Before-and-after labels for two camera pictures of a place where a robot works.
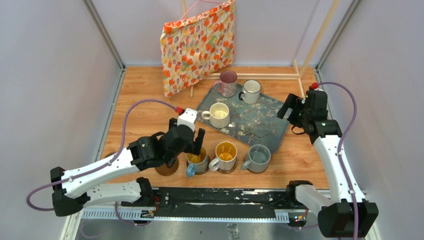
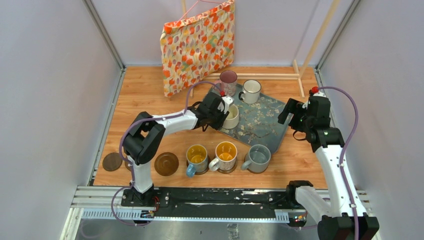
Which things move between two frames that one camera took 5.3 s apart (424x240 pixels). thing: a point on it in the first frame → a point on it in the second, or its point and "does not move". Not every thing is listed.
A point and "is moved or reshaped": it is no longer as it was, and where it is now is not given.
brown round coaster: x=165 y=170 does not move
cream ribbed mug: x=218 y=115 is moved or reshaped
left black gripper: x=194 y=146 → x=223 y=116
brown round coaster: x=203 y=172 does not move
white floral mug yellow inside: x=226 y=153 does not move
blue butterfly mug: x=197 y=163 does not move
